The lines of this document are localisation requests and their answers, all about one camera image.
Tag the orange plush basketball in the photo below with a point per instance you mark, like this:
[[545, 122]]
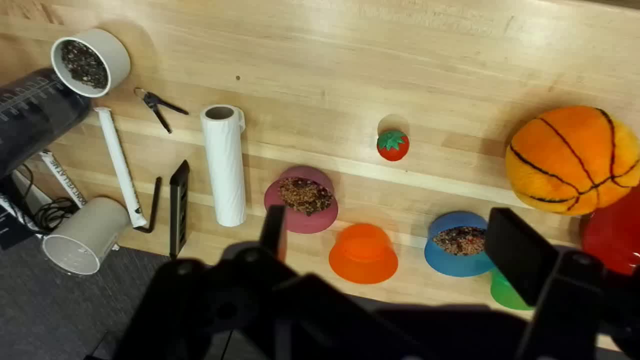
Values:
[[566, 160]]

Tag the seeds in pink bowl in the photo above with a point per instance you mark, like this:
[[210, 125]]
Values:
[[307, 197]]

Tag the seeds in blue bowl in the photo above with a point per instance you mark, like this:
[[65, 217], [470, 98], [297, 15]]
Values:
[[461, 241]]

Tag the blue bowl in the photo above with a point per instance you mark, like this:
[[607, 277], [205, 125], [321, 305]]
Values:
[[443, 262]]

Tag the small black pliers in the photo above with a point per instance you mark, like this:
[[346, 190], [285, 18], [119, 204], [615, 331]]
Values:
[[155, 101]]

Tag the orange bowl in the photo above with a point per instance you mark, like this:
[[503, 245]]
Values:
[[363, 256]]

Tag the green bowl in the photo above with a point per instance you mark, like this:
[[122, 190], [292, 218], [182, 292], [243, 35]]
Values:
[[507, 296]]

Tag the empty white cup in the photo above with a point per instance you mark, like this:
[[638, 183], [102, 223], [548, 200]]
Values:
[[93, 231]]

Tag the black allen key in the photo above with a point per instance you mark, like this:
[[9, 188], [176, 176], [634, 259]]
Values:
[[157, 200]]

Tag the white paper roll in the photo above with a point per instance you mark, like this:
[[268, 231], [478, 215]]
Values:
[[225, 171]]

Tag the red bowl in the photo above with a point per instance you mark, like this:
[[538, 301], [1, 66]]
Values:
[[617, 233]]

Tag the white cup with seeds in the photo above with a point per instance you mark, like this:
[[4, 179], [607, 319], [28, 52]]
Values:
[[115, 54]]

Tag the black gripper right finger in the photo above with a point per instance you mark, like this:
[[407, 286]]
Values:
[[521, 252]]

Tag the black rectangular bar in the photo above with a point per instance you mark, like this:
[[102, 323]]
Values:
[[179, 206]]

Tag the pink bowl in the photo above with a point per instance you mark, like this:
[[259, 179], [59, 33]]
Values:
[[297, 220]]

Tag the red strawberry toy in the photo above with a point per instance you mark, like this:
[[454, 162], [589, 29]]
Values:
[[392, 146]]

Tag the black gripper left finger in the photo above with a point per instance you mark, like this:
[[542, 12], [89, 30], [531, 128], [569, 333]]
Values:
[[273, 231]]

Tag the white ruler strip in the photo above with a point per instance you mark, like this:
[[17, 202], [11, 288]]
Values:
[[60, 179]]

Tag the white plastic stick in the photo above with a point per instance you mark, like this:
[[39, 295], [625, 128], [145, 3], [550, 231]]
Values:
[[120, 162]]

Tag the dark translucent cylinder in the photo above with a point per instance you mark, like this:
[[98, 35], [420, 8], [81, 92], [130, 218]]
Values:
[[33, 121]]

